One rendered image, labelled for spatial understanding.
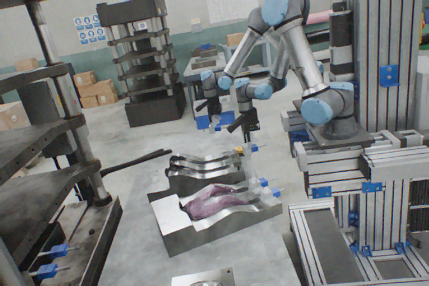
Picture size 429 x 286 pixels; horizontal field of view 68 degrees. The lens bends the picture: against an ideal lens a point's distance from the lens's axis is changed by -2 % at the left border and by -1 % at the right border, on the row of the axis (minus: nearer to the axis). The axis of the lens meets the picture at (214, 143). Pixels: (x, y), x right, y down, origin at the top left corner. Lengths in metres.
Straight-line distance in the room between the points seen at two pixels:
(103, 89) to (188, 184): 6.75
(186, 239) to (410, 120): 1.17
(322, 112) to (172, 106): 4.45
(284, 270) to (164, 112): 4.69
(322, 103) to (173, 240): 0.76
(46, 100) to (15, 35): 7.50
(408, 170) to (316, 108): 0.46
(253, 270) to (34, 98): 1.31
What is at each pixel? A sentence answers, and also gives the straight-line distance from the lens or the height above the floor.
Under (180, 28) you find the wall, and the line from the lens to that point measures 7.99.
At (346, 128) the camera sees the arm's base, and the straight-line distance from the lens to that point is 1.45.
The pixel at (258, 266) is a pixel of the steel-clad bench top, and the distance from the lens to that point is 1.18.
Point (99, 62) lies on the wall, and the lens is 8.51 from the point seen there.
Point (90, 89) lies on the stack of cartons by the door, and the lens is 8.31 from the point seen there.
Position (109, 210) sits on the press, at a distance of 1.76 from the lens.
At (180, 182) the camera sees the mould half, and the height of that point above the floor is 0.89.
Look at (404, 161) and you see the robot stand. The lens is 1.49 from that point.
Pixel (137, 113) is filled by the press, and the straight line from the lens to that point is 5.71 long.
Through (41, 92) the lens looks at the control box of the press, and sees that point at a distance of 1.79.
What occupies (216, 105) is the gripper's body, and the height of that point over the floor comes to 1.09.
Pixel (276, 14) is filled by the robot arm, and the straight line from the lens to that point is 1.30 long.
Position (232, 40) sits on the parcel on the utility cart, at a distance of 7.39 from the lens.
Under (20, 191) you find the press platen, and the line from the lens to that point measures 1.70.
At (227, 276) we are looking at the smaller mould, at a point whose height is 0.87.
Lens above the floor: 1.63
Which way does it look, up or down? 22 degrees down
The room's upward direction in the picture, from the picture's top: 11 degrees counter-clockwise
